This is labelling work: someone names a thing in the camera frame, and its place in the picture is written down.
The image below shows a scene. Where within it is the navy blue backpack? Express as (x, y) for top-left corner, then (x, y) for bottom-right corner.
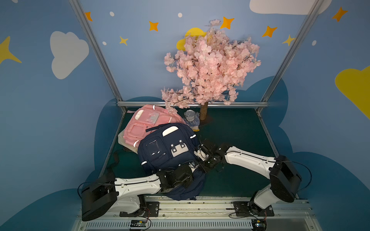
(138, 123), (206, 201)

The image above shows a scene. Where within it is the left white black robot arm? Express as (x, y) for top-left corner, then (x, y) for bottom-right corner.
(80, 163), (195, 221)

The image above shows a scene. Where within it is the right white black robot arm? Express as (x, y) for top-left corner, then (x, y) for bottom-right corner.
(194, 140), (302, 215)

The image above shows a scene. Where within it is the pink backpack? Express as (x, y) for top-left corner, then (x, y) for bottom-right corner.
(118, 105), (185, 148)

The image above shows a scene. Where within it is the left green circuit board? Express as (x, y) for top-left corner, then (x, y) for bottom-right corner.
(129, 219), (149, 231)

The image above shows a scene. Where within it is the green circuit board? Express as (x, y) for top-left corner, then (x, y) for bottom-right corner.
(129, 219), (149, 231)
(251, 219), (267, 231)

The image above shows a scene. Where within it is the cream white bag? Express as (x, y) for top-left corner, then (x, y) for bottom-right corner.
(118, 129), (139, 154)

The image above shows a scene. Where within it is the right green circuit board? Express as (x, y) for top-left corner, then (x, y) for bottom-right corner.
(251, 219), (267, 231)

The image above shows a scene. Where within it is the pink cherry blossom tree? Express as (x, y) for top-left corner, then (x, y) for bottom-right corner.
(161, 18), (261, 112)

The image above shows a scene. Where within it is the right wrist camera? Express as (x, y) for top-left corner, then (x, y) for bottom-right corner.
(196, 149), (207, 161)

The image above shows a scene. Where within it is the aluminium rail base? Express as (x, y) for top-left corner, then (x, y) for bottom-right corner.
(72, 196), (322, 231)

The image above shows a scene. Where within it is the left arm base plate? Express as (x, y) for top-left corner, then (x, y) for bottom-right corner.
(119, 202), (160, 218)

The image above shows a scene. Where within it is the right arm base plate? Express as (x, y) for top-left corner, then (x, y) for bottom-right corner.
(232, 201), (275, 217)

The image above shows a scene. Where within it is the black bag strap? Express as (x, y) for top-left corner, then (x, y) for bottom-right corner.
(102, 151), (120, 177)

